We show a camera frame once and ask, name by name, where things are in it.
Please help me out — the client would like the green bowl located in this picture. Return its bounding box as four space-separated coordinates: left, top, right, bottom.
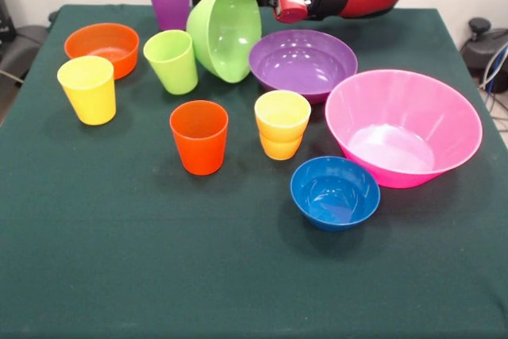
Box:
186 0 264 84

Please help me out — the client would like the purple bowl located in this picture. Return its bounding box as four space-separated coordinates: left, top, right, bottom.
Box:
248 29 359 105

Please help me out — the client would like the purple cup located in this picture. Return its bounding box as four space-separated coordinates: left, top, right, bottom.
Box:
147 0 191 32

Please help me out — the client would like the green cup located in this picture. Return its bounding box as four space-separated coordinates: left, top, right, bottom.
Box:
142 29 199 96

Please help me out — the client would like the yellow ribbed cup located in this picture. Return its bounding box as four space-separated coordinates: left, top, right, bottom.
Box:
254 89 312 160

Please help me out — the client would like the pink bowl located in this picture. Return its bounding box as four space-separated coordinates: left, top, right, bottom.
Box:
324 68 484 189

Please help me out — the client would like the orange bowl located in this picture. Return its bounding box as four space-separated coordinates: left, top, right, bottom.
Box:
63 22 140 80

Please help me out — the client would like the orange cup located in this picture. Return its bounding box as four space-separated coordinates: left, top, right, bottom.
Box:
169 99 229 176

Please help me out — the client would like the tall yellow cup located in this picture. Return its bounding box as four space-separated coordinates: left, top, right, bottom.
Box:
56 56 117 126

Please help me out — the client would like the blue bowl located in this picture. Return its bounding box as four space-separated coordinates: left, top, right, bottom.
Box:
289 156 382 233

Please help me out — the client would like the dark green tablecloth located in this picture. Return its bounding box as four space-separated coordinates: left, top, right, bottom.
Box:
0 4 508 339

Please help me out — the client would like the bundle of cables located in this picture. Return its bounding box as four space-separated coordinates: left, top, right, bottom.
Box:
478 43 508 132

